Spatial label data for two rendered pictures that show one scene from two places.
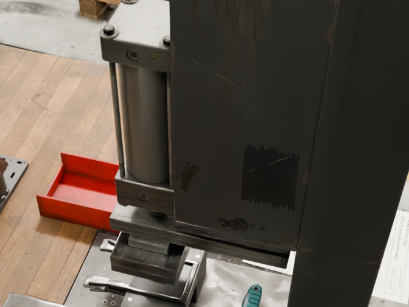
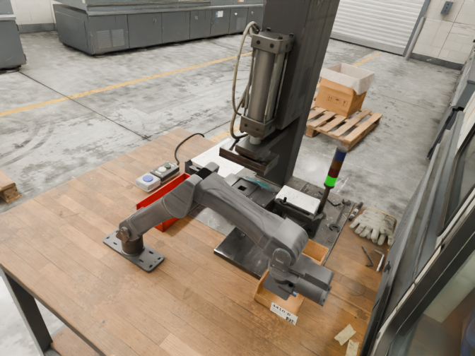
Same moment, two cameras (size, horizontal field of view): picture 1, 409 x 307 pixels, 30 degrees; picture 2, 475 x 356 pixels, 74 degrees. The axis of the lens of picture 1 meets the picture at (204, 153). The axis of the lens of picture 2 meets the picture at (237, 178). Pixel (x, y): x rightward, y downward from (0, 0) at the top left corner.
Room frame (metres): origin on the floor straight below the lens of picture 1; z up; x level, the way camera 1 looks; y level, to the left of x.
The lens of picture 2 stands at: (0.56, 0.97, 1.67)
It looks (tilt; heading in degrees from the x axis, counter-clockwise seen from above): 35 degrees down; 282
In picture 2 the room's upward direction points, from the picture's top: 8 degrees clockwise
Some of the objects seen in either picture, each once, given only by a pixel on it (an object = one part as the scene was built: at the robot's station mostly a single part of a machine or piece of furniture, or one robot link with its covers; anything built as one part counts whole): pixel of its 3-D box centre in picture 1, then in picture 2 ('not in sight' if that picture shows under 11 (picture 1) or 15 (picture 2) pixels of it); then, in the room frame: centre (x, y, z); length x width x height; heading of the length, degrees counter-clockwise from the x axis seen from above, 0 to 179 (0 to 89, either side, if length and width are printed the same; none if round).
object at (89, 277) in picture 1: (106, 285); not in sight; (0.72, 0.16, 0.98); 0.07 x 0.02 x 0.01; 75
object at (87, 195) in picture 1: (111, 196); (174, 200); (0.95, 0.18, 0.93); 0.25 x 0.12 x 0.06; 75
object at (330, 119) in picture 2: not in sight; (330, 117); (0.32, -3.15, 0.07); 1.20 x 1.00 x 0.14; 69
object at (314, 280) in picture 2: not in sight; (303, 267); (0.50, 0.52, 1.18); 0.12 x 0.09 x 0.12; 167
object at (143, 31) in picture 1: (154, 108); (262, 85); (0.72, 0.06, 1.37); 0.11 x 0.09 x 0.30; 165
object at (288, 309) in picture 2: not in sight; (294, 274); (0.49, 0.33, 0.93); 0.25 x 0.13 x 0.08; 75
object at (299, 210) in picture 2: not in sight; (292, 212); (0.53, 0.08, 0.95); 0.15 x 0.03 x 0.10; 165
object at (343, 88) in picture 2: not in sight; (343, 88); (0.25, -3.45, 0.40); 0.67 x 0.60 x 0.50; 67
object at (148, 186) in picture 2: not in sight; (148, 184); (1.10, 0.11, 0.90); 0.07 x 0.07 x 0.06; 75
